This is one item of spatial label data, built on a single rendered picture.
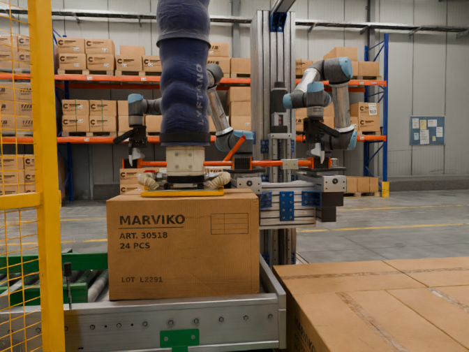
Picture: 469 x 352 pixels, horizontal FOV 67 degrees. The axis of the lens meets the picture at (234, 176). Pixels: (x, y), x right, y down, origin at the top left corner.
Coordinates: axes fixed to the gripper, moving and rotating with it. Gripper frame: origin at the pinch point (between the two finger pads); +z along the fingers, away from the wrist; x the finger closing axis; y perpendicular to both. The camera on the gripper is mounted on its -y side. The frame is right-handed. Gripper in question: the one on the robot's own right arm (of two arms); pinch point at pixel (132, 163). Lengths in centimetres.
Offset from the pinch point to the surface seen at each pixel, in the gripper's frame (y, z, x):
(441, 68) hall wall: 720, -270, 894
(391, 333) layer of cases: 100, 53, -78
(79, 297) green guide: -8, 49, -53
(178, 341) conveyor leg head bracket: 30, 62, -62
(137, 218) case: 13, 20, -46
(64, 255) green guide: -32, 45, -9
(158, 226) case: 21, 24, -46
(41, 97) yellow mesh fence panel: -9, -22, -75
